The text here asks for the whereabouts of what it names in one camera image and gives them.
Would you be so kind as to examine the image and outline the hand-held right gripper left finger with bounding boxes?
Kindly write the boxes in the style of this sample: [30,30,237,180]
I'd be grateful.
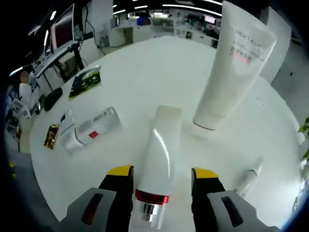
[60,165,135,232]

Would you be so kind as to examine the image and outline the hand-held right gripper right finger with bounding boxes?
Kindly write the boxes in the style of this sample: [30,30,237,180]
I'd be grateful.
[191,168,282,232]

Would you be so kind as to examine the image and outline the small clear skincare bottle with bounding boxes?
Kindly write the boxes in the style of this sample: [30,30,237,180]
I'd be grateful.
[233,156,264,194]

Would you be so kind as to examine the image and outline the white skincare bottle red ring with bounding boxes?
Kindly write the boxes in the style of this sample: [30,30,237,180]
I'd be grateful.
[127,105,183,230]

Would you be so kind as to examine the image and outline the white skincare bottle clear cap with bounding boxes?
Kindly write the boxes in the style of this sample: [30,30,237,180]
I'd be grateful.
[64,106,122,152]

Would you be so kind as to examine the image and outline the clear skincare sachet blue label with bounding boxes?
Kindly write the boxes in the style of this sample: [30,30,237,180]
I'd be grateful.
[58,108,78,140]

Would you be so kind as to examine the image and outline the gold foil skincare sachet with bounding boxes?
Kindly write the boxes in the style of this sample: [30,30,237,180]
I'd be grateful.
[43,124,60,150]

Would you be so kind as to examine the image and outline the green black skincare sachet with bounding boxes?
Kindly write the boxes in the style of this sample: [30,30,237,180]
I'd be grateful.
[69,64,102,99]

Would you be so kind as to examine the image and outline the white skincare tube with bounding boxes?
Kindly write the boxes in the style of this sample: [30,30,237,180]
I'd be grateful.
[192,0,278,138]

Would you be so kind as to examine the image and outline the background office desks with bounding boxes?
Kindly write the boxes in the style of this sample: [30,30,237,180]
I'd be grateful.
[113,7,223,46]

